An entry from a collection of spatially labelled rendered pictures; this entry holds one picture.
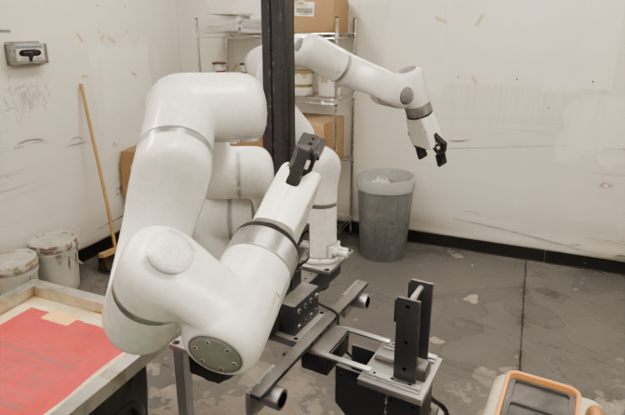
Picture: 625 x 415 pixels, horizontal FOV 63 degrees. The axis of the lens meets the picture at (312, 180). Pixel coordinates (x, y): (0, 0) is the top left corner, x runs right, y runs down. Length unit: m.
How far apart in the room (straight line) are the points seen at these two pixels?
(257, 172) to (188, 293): 0.47
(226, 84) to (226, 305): 0.29
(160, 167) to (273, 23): 0.60
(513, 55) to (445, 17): 0.57
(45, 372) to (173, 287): 1.04
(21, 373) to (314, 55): 1.04
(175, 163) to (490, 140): 3.72
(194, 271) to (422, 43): 3.80
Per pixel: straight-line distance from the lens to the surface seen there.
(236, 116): 0.62
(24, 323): 1.70
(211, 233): 0.98
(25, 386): 1.44
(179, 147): 0.55
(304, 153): 0.56
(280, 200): 0.54
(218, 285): 0.46
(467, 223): 4.37
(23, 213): 4.01
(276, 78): 1.10
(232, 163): 0.89
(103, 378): 1.33
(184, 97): 0.62
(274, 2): 1.10
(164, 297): 0.44
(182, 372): 1.86
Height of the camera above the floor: 1.75
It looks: 16 degrees down
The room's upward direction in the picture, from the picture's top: straight up
